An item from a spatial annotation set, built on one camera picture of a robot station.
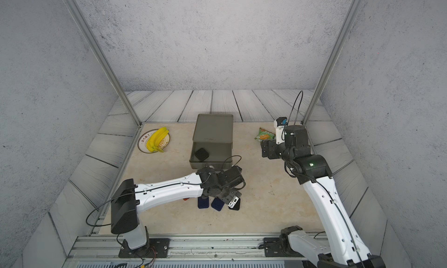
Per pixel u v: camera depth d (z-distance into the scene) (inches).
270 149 23.9
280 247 28.5
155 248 28.4
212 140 34.0
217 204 32.8
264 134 42.3
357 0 28.1
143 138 43.8
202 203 33.3
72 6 28.2
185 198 20.4
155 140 41.6
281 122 23.2
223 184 22.5
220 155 34.4
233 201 26.9
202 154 34.2
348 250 14.3
